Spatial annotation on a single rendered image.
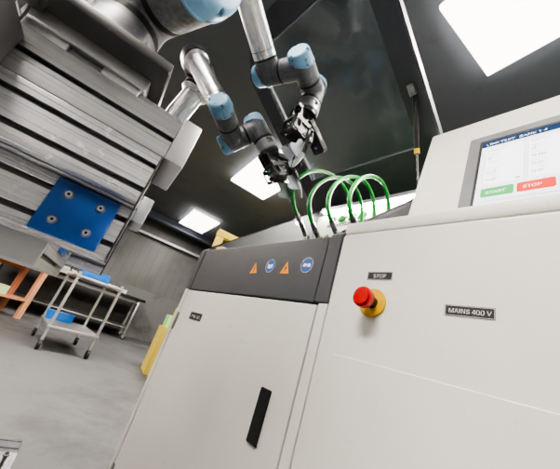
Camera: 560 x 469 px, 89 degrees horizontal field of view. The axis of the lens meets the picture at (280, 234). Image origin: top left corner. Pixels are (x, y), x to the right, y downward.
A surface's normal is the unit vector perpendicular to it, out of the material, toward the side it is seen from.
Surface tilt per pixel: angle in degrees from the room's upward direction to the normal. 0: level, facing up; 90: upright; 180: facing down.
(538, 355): 90
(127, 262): 90
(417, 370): 90
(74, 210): 90
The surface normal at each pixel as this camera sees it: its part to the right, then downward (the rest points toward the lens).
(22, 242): 0.54, -0.17
